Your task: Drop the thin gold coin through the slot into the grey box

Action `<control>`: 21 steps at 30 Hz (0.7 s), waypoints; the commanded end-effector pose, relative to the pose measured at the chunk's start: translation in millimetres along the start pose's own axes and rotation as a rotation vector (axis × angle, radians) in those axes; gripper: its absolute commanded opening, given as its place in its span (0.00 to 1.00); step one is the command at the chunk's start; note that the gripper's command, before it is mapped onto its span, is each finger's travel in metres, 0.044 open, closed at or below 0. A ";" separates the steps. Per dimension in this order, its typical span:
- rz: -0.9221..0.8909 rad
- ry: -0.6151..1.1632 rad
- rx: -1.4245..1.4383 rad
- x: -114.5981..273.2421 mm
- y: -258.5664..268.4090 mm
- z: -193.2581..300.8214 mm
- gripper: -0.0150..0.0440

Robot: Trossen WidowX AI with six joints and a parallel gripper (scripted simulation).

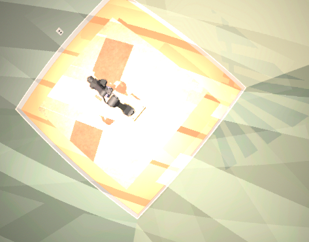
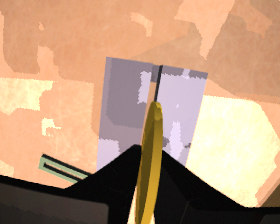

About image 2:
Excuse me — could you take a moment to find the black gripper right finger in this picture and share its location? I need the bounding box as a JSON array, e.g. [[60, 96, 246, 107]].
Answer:
[[152, 151, 280, 224]]

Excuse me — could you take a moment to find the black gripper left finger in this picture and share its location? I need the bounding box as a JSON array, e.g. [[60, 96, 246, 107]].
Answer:
[[0, 144, 141, 224]]

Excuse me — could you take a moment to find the gold coin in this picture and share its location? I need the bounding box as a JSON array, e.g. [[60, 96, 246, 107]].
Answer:
[[135, 101, 163, 224]]

